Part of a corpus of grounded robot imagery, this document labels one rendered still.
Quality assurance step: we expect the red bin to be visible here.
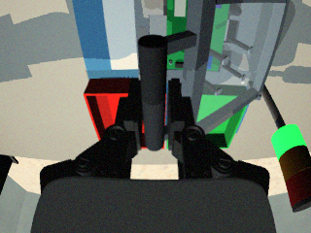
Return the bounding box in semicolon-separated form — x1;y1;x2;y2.
84;78;133;141

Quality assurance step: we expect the green bin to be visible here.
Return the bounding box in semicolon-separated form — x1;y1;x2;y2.
206;106;247;149

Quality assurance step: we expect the green circuit board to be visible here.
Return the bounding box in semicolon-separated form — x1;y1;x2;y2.
166;0;188;70

